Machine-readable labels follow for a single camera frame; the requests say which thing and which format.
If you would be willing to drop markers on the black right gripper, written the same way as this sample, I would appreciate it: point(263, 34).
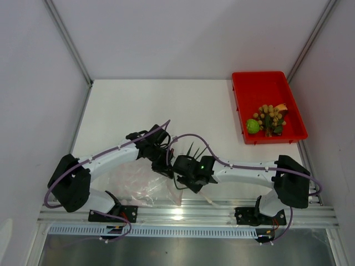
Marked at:
point(196, 188)

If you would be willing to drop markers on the aluminium front rail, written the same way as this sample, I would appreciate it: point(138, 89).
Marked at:
point(198, 213)

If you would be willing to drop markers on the green custard apple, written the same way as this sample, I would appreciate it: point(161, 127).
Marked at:
point(252, 126)

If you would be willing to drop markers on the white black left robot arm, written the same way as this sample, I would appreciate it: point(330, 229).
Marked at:
point(70, 183)

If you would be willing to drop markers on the aluminium corner post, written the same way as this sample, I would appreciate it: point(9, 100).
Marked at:
point(319, 26)
point(67, 40)

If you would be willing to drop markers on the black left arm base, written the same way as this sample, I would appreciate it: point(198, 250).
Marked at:
point(126, 212)

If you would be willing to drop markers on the clear pink-dotted zip bag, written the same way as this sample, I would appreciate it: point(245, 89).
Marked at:
point(140, 186)

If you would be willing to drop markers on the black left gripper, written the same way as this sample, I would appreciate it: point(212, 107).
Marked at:
point(161, 168)

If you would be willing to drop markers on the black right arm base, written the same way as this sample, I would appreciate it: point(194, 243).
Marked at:
point(249, 216)

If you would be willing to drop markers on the brown longan fruit bunch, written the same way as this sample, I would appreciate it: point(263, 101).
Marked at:
point(271, 122)

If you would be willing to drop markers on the aluminium corner post left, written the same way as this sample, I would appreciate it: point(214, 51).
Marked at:
point(67, 40)

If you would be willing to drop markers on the white slotted cable duct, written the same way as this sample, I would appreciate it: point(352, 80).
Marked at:
point(154, 231)

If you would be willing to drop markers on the green spring onion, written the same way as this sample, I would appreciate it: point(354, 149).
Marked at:
point(182, 187)

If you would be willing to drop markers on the red plastic bin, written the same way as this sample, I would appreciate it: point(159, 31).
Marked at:
point(254, 89)

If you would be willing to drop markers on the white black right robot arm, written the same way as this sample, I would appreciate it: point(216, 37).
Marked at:
point(287, 179)

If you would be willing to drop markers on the aluminium corner post right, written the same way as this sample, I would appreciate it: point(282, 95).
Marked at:
point(319, 26)

